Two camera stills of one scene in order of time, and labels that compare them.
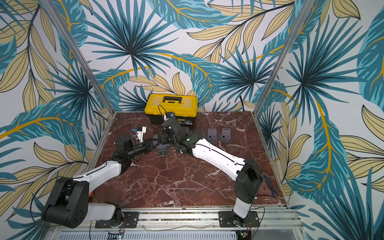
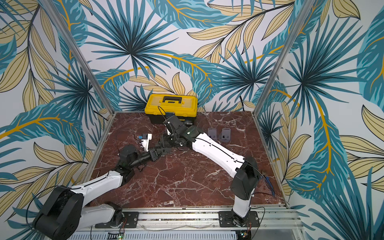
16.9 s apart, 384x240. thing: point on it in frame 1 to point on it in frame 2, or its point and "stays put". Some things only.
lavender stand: x=226 y=135 stays put
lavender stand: x=212 y=135 stays put
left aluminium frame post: x=50 y=7 stays put
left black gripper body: x=146 y=146 to x=149 y=155
